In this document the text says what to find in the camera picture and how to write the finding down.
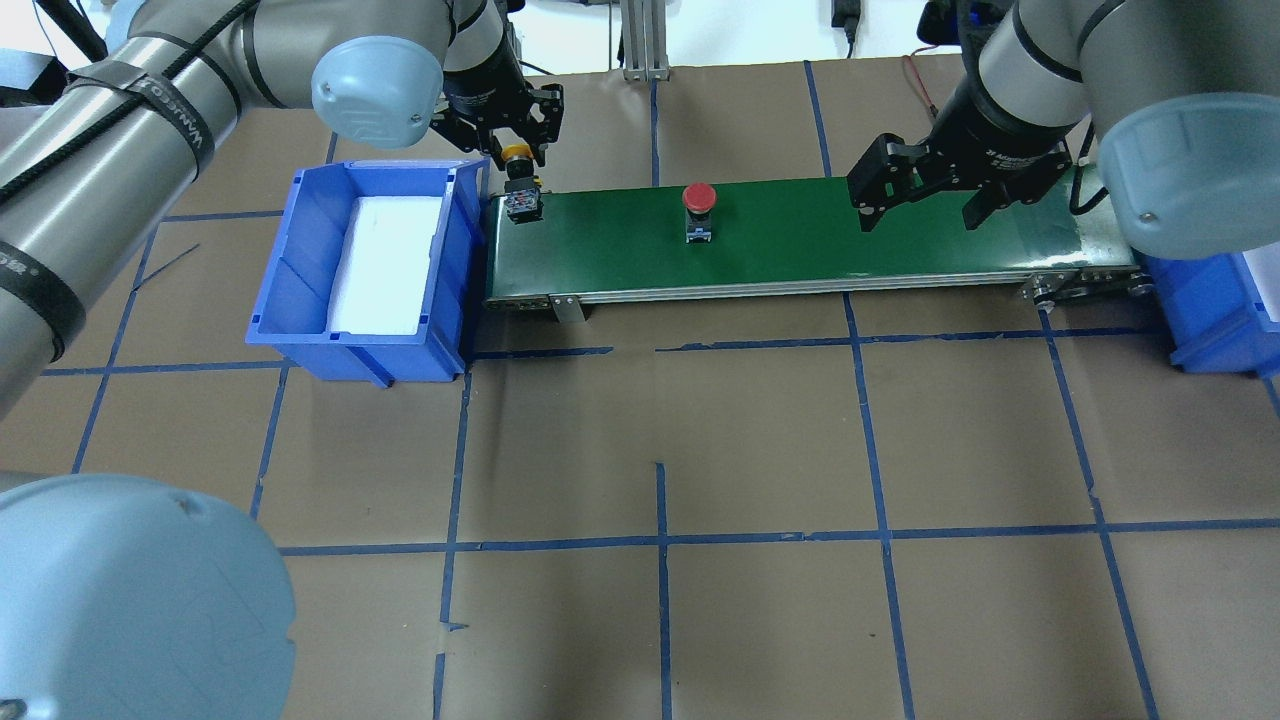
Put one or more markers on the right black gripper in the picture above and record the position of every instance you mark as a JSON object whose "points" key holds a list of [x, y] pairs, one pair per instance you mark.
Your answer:
{"points": [[992, 130]]}

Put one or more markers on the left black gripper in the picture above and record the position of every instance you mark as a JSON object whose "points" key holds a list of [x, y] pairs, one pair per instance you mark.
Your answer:
{"points": [[474, 89]]}

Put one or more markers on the yellow push button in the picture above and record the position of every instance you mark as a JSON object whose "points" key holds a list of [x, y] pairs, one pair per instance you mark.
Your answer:
{"points": [[522, 190]]}

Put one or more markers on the red push button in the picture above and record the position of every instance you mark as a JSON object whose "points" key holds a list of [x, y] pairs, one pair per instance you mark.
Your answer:
{"points": [[699, 200]]}

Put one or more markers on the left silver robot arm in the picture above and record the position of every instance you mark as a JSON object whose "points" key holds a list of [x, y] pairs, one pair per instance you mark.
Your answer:
{"points": [[98, 171]]}

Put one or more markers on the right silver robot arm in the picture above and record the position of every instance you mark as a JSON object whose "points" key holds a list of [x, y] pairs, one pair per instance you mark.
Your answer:
{"points": [[1182, 100]]}

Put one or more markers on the green conveyor belt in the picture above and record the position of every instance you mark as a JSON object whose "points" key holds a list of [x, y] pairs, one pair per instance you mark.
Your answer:
{"points": [[795, 236]]}

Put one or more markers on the left white foam pad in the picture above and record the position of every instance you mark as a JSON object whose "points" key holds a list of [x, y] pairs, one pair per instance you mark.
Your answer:
{"points": [[384, 266]]}

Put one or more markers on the black power adapter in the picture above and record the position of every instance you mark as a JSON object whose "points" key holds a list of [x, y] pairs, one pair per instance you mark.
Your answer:
{"points": [[846, 15]]}

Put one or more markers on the left blue plastic bin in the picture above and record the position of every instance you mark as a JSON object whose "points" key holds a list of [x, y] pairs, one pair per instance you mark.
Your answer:
{"points": [[289, 314]]}

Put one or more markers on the blue plastic bin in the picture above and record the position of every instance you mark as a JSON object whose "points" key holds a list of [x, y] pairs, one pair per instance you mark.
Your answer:
{"points": [[1223, 311], [289, 314]]}

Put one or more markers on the right blue plastic bin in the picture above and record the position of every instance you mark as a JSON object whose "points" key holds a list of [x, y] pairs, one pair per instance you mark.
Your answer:
{"points": [[1223, 311]]}

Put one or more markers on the aluminium frame post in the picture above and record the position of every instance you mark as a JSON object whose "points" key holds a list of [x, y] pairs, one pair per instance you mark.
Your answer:
{"points": [[644, 41]]}

